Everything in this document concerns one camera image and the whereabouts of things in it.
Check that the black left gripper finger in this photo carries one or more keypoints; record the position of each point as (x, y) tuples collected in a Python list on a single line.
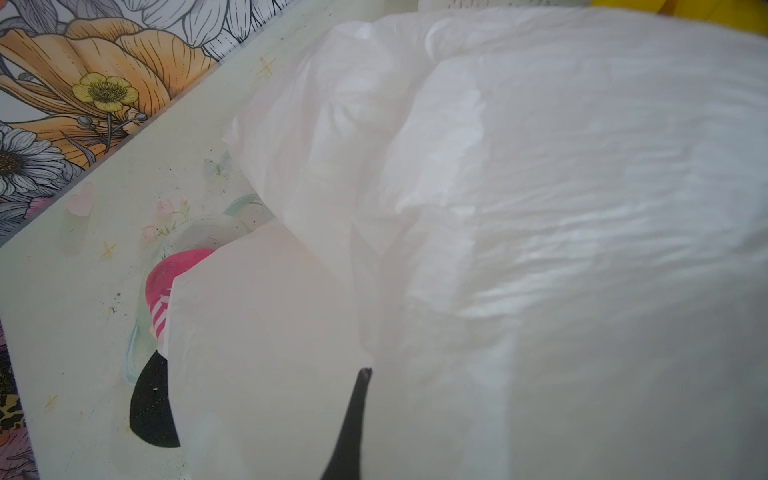
[(345, 461)]

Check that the white plastic bag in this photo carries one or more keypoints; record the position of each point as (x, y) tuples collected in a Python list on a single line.
[(537, 237)]

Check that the yellow toy banana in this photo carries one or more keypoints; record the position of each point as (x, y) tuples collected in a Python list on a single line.
[(744, 15)]

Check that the plush doll pink striped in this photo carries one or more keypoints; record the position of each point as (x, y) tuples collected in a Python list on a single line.
[(150, 413)]

